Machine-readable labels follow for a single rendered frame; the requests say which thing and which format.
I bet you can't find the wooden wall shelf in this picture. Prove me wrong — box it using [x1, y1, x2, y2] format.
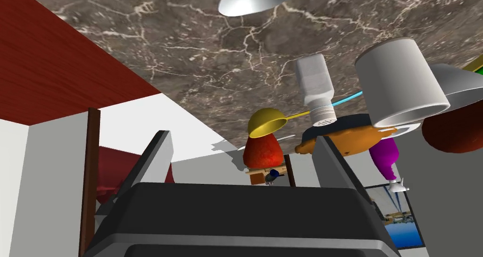
[245, 166, 289, 187]

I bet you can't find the green and yellow object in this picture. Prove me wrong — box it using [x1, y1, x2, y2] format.
[462, 55, 483, 76]

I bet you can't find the dark red apple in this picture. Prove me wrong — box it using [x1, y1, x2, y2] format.
[421, 99, 483, 154]

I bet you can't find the purple bottle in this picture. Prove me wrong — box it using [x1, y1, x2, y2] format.
[368, 137, 410, 193]

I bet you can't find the framed wall picture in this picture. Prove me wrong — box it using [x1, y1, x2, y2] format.
[364, 183, 425, 250]

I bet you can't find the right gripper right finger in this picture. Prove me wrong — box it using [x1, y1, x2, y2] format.
[311, 135, 373, 206]

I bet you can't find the blue thin stick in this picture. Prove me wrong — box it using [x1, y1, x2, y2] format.
[331, 91, 364, 107]

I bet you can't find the white mug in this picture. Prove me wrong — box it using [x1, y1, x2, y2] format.
[354, 37, 451, 129]

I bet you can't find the yellow measuring spoon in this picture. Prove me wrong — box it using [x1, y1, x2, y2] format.
[247, 108, 312, 139]

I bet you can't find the white salt shaker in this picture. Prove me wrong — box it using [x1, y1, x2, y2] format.
[294, 53, 338, 128]

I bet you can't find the red bed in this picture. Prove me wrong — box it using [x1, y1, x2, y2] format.
[96, 145, 175, 205]

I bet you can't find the white plate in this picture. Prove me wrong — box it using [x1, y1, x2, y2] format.
[375, 122, 422, 139]

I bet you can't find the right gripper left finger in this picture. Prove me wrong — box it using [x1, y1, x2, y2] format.
[96, 130, 176, 216]

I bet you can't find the black plate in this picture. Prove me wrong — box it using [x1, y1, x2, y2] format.
[301, 113, 375, 139]

